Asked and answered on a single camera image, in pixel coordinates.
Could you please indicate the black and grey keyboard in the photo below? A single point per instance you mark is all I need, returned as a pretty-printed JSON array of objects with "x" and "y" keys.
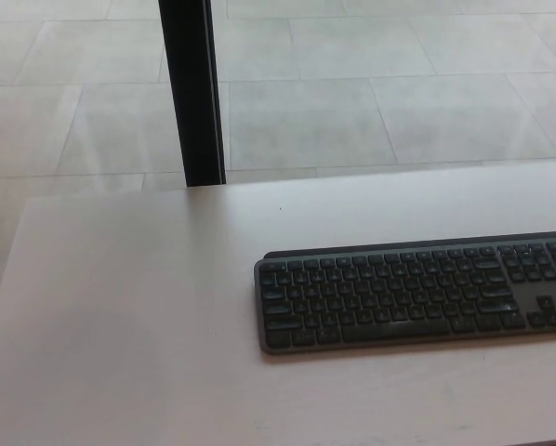
[{"x": 399, "y": 299}]

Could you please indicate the black window frame post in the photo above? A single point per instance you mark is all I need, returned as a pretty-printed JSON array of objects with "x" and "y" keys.
[{"x": 192, "y": 93}]

